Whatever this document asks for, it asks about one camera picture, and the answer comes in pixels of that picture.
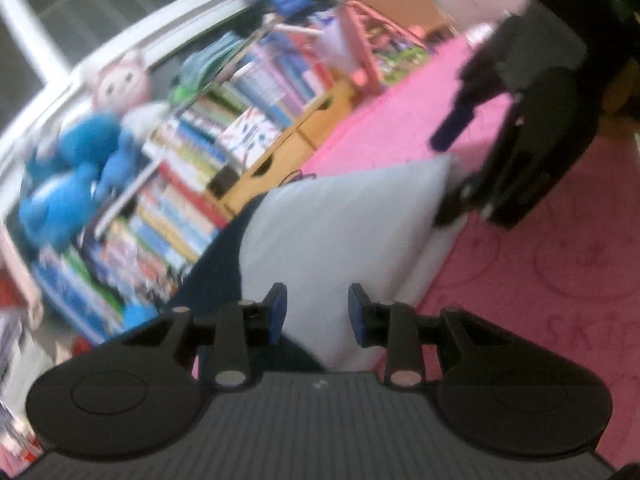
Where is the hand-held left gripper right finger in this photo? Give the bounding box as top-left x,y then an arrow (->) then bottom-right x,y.
347,282 -> 507,389

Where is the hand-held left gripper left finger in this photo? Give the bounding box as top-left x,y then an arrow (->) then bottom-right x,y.
122,282 -> 289,389

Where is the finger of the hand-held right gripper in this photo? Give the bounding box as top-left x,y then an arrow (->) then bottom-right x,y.
431,25 -> 522,154
434,170 -> 497,227

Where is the navy and white jacket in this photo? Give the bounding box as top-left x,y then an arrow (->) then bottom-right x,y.
177,154 -> 463,374

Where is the pink bunny-pattern blanket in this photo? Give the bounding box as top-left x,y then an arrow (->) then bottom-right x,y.
192,35 -> 640,480

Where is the pink toy house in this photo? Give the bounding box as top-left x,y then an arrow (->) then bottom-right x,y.
310,0 -> 431,93

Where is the blue round plush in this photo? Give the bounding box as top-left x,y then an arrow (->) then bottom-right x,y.
122,302 -> 158,331

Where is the small black box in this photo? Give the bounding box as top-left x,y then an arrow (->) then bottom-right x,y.
206,166 -> 242,198

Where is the row of large picture books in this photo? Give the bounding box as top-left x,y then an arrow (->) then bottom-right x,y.
30,157 -> 236,342

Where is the wooden drawer organizer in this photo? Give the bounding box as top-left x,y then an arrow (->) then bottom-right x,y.
207,82 -> 358,221

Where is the white patterned box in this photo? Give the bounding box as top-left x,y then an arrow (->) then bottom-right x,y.
217,107 -> 283,168

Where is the row of slim paperback books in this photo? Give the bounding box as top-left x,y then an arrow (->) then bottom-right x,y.
165,35 -> 342,172

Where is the white plush toy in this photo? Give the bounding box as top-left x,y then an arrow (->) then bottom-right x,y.
120,102 -> 168,143

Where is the large blue plush toy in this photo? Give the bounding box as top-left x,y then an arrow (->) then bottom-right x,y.
17,110 -> 143,256

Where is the stack of green booklets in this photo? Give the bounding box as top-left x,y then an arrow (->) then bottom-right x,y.
177,32 -> 251,102

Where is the pink plush doll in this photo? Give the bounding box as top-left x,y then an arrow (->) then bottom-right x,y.
82,50 -> 153,113

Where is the white window frame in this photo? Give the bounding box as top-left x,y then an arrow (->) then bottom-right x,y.
0,0 -> 261,201

